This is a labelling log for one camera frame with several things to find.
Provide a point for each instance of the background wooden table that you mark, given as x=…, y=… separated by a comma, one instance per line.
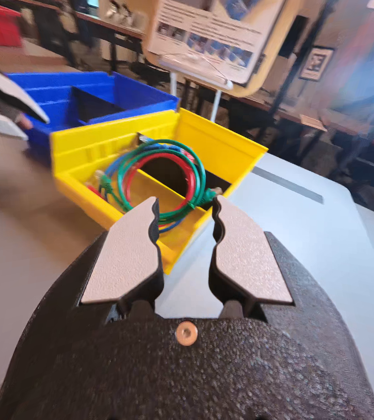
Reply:
x=338, y=121

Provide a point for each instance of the framed wall picture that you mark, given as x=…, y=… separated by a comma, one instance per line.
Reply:
x=316, y=62

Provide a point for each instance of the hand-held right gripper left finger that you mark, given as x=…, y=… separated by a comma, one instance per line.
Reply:
x=121, y=259

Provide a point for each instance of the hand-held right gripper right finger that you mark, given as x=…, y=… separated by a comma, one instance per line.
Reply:
x=249, y=259

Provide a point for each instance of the yellow plastic bin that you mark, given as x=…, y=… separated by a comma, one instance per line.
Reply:
x=213, y=141

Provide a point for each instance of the blue plastic bin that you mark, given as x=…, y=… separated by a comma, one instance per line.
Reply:
x=59, y=88

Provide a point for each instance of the wooden clipboard with printed sheet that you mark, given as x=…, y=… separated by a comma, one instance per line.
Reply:
x=206, y=32

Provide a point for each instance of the person's left hand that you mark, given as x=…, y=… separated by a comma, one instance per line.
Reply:
x=25, y=123

